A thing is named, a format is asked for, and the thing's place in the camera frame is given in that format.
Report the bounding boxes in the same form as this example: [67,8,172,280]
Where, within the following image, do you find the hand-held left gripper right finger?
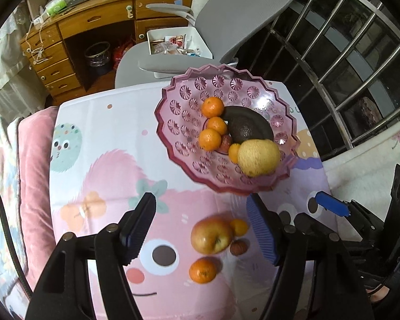
[246,193,375,320]

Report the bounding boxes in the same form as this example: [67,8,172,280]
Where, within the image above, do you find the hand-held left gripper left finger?
[25,191,157,320]

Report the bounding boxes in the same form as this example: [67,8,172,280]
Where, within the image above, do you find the small orange tangerine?
[229,219,250,237]

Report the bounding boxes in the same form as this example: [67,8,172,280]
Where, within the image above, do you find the small red jujube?
[219,134,233,154]
[229,239,249,257]

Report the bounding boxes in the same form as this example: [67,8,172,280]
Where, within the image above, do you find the red yellow apple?
[190,216,234,254]

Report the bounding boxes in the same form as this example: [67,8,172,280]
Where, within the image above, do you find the yellow pear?
[237,139,281,178]

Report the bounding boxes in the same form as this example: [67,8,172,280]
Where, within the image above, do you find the dark purple avocado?
[228,122,264,144]

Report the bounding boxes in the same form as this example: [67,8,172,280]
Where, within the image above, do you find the pink glass fruit bowl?
[154,63,299,194]

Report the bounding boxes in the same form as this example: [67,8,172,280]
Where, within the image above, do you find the white flower print curtain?
[322,113,400,227]

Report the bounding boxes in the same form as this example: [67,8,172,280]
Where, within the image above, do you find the cartoon printed tablecloth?
[48,80,337,320]

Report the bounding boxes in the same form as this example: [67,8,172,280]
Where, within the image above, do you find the pink quilt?
[18,107,59,294]

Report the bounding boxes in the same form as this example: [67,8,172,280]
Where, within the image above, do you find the floral pastel blanket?
[0,115,29,307]

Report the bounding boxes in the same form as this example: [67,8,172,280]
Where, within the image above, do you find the metal window grille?
[235,0,400,161]

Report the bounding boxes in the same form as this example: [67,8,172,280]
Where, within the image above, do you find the red plastic bag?
[111,40,135,70]

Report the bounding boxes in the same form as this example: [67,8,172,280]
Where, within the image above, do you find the black trash bin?
[84,42,112,77]

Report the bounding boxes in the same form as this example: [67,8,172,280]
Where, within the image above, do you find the white storage box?
[147,27,239,81]

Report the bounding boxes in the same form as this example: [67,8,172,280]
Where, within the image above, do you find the white lace cover cloth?
[0,7,47,121]

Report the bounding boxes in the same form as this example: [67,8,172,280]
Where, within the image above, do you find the grey office chair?
[115,0,295,89]

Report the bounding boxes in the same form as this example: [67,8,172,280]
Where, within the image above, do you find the wooden desk with drawers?
[19,0,195,102]

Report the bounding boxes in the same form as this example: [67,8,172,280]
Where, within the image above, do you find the green tissue pack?
[45,0,69,15]

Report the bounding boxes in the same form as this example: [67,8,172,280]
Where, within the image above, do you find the black cable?
[0,170,34,301]

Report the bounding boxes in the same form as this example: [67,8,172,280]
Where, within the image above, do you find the white charger cable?
[22,20,49,70]

